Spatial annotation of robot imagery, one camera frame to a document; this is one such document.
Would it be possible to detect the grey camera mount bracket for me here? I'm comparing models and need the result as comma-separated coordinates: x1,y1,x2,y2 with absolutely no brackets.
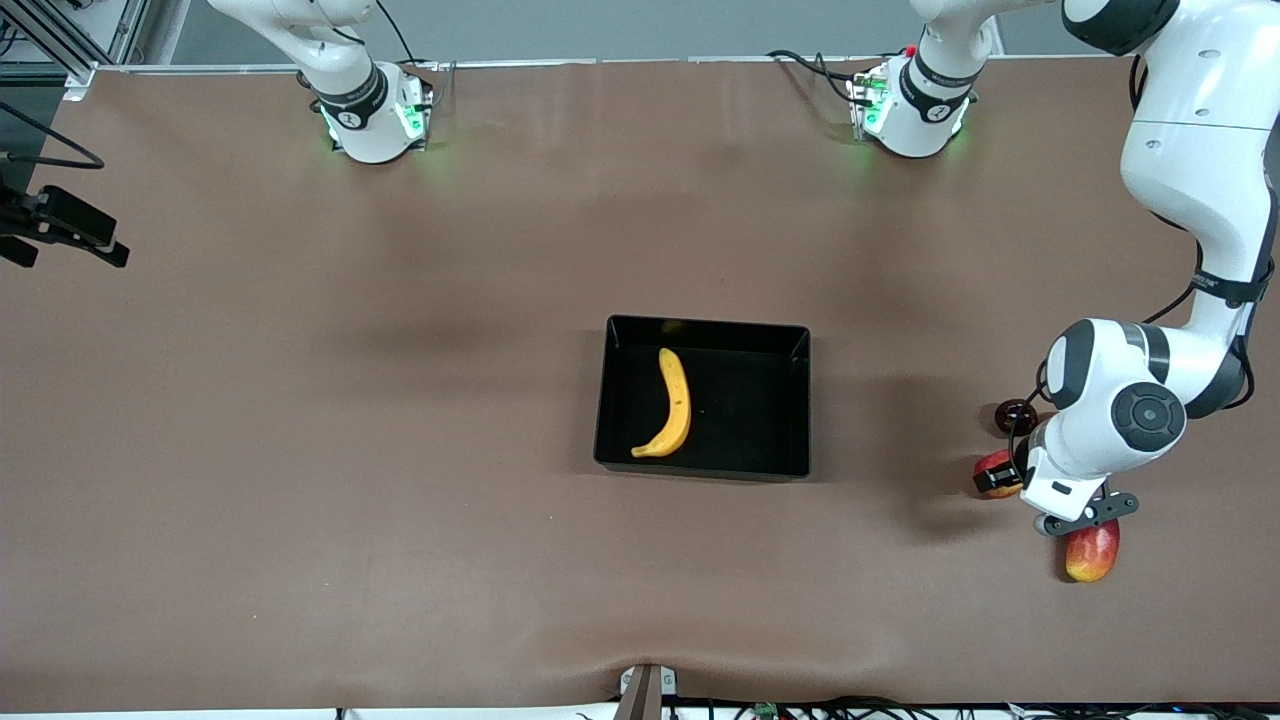
615,663,679,720

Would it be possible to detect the black arm base cable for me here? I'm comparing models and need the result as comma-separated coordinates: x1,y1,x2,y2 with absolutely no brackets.
765,48,863,102
375,0,422,65

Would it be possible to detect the black left arm base cable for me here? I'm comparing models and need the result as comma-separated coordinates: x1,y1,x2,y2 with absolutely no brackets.
765,48,863,102

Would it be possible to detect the red yellow mango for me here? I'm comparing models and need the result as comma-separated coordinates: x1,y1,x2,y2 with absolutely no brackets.
1064,518,1121,583

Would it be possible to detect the black right arm base cable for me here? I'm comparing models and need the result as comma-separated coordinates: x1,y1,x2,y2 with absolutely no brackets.
375,0,422,65

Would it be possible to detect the black rectangular plastic tray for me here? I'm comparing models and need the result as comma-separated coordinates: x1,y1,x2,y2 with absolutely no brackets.
593,315,812,482

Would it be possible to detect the aluminium frame profile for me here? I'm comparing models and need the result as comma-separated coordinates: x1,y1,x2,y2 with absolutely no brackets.
0,0,151,101

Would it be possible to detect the yellow banana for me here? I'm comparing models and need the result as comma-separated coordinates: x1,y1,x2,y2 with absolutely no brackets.
630,347,693,459

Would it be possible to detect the brown table cover sheet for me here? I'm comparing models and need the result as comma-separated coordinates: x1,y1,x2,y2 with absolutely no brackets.
0,58,1280,713

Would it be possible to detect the small red yellow apple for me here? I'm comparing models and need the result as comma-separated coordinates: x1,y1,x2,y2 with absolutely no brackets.
973,449,1023,499

